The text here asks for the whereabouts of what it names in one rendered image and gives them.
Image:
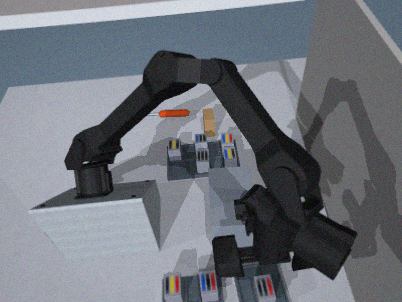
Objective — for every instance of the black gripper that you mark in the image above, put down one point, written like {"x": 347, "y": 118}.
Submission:
{"x": 228, "y": 262}

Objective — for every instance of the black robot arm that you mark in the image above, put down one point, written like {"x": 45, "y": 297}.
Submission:
{"x": 287, "y": 169}

